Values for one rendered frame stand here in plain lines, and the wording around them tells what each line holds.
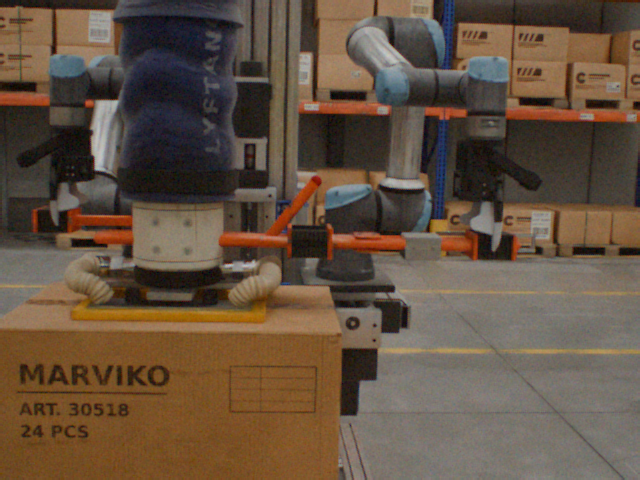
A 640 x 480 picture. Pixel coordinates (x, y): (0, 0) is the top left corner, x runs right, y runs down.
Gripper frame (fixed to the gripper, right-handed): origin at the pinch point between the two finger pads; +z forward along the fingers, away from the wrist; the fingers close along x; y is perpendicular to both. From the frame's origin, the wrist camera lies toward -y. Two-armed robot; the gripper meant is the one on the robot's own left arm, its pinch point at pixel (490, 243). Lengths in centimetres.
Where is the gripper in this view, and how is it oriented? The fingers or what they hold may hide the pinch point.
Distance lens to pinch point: 161.8
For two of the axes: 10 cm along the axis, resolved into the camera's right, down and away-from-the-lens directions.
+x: 0.5, 1.5, -9.9
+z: -0.2, 9.9, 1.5
